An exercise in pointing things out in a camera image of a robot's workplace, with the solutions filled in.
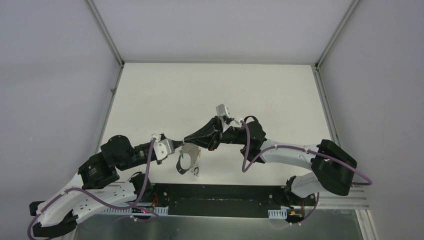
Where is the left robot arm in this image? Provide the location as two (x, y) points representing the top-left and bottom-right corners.
(27, 134), (183, 240)

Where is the controller board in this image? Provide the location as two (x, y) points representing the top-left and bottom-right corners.
(131, 206), (154, 214)
(287, 209), (305, 220)

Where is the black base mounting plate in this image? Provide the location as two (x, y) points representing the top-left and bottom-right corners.
(141, 183), (316, 219)

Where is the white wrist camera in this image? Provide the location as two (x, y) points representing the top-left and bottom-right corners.
(152, 133), (175, 165)
(215, 104), (243, 125)

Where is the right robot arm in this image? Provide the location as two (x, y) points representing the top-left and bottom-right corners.
(183, 116), (357, 205)

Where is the left controller board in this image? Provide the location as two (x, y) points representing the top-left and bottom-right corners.
(131, 206), (154, 214)

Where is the right controller board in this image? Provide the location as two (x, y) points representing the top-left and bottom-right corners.
(287, 209), (305, 220)

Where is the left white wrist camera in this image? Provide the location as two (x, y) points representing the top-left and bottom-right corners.
(152, 133), (175, 165)

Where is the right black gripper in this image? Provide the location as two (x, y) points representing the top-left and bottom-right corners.
(184, 115), (248, 152)

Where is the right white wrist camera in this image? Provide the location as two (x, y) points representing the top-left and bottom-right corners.
(215, 104), (243, 125)

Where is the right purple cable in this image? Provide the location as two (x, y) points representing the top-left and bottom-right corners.
(239, 116), (374, 227)

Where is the aluminium frame rail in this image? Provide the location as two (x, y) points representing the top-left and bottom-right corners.
(92, 182), (368, 225)

